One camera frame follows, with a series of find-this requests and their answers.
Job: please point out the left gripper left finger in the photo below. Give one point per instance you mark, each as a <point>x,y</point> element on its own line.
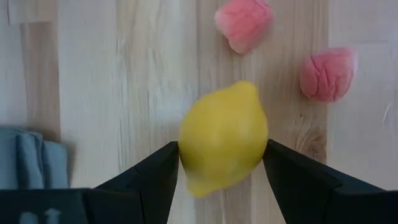
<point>140,193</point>

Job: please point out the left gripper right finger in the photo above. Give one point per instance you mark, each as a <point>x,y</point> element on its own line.
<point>311,196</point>

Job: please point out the yellow lemon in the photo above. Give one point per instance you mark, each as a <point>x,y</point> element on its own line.
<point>222,140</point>

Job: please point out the pink peach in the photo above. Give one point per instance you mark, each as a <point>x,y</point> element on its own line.
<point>326,76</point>
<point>244,25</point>

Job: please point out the grey folded cloth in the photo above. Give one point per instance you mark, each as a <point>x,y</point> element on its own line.
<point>28,161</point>

